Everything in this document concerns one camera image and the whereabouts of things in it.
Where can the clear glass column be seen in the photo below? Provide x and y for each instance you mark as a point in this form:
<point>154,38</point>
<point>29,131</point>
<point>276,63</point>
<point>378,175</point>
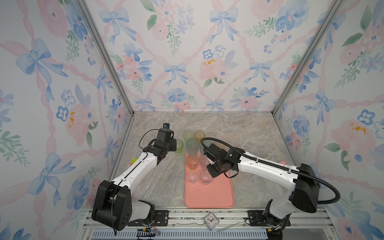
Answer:
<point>204,161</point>

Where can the left corner aluminium post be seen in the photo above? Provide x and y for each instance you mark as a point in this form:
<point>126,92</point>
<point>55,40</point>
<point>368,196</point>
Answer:
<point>102,50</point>

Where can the small clear glass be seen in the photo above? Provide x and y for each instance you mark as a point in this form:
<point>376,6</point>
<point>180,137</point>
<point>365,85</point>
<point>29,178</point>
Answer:
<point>192,177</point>

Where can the bright green glass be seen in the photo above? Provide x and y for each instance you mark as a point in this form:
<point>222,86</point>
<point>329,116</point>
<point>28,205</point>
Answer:
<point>180,146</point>

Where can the light green textured cup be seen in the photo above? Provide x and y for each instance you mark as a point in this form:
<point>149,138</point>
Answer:
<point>187,135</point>

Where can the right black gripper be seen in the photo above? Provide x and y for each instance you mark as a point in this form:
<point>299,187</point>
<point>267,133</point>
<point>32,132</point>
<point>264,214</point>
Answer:
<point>212,173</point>

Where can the amber yellow cup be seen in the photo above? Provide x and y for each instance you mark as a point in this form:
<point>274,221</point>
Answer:
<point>199,135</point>

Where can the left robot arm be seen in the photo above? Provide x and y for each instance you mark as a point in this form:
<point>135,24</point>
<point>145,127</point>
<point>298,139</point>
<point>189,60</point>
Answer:
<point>113,206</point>

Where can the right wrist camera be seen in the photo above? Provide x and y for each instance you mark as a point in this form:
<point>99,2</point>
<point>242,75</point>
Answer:
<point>215,154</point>

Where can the pink rectangular tray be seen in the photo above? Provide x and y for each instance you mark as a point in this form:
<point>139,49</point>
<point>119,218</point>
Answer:
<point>217,195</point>

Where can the teal textured cup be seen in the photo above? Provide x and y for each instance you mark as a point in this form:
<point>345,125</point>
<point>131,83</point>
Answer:
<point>202,144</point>
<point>192,146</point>

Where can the orange green toy block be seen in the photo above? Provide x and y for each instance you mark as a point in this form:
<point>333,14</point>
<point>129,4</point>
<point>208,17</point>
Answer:
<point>133,161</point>

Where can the pink tinted glass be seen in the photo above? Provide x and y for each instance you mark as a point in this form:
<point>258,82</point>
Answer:
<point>192,162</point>

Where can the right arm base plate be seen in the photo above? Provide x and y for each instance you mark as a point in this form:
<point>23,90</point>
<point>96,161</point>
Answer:
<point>257,218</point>

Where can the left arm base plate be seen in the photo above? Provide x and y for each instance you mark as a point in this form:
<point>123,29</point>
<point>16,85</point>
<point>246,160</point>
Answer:
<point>157,218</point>

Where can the clear textured cup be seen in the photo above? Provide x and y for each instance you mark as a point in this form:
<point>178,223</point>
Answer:
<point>205,178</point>

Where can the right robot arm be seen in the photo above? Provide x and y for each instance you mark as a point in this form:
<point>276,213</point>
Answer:
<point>303,188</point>

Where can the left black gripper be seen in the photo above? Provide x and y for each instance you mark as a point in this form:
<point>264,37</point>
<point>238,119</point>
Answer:
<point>173,144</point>

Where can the right corner aluminium post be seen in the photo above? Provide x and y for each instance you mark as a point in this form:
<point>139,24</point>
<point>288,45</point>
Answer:
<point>321,32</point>

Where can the corner aluminium post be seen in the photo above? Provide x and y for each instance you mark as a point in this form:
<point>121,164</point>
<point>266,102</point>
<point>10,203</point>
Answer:
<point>321,32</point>
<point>102,50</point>

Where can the small white clock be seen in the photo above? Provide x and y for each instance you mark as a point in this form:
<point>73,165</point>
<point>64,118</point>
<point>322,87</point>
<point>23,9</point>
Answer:
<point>211,221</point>

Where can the aluminium front rail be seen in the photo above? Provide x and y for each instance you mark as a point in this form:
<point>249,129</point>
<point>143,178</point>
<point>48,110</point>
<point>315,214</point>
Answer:
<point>188,224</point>

